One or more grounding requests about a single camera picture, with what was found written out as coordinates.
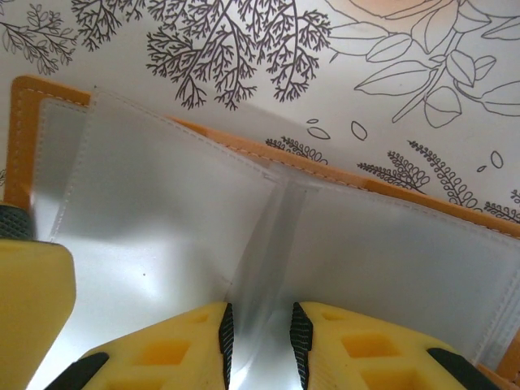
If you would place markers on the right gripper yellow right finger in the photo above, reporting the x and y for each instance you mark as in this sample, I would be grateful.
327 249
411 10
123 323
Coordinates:
357 357

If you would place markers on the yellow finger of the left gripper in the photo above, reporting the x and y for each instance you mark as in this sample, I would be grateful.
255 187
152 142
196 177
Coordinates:
32 304

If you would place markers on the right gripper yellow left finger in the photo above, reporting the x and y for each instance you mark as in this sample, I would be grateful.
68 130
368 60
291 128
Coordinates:
170 357

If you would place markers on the orange card holder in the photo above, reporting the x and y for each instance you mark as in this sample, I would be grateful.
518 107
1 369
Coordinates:
162 203

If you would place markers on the floral table cover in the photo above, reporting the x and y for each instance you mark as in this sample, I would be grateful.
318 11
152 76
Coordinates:
284 115

